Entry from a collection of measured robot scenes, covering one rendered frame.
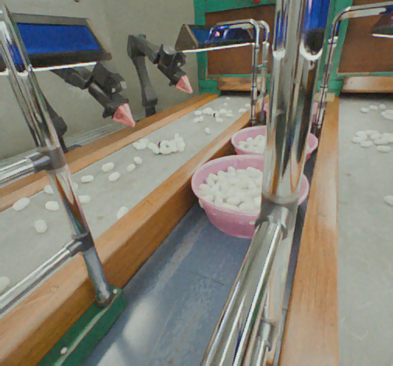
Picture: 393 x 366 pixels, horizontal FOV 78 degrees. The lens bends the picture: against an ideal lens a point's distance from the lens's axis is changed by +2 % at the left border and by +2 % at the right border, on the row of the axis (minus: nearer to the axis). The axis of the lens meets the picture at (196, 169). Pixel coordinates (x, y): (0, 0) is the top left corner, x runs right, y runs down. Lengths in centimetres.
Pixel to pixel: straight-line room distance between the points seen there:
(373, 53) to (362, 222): 109
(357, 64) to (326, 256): 122
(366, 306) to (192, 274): 27
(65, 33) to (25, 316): 42
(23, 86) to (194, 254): 40
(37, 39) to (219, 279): 49
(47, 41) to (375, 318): 59
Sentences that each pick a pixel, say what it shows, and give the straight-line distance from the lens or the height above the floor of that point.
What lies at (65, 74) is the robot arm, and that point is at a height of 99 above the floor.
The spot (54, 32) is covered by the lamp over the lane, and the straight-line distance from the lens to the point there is 49.
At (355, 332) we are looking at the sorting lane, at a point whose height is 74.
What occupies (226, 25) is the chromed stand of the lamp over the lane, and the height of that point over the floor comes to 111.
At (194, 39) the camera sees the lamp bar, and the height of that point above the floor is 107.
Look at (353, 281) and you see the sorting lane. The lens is 45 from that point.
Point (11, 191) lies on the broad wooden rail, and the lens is 75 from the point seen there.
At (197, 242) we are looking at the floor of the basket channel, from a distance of 55.
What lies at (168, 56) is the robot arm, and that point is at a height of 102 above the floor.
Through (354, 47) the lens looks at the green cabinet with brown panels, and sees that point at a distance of 153.
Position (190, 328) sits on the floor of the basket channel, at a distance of 44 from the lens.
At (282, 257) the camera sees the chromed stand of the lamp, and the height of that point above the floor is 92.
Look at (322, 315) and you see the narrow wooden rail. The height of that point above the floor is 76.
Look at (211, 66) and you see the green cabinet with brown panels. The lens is 168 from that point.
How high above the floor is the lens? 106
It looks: 28 degrees down
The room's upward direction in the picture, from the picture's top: 4 degrees counter-clockwise
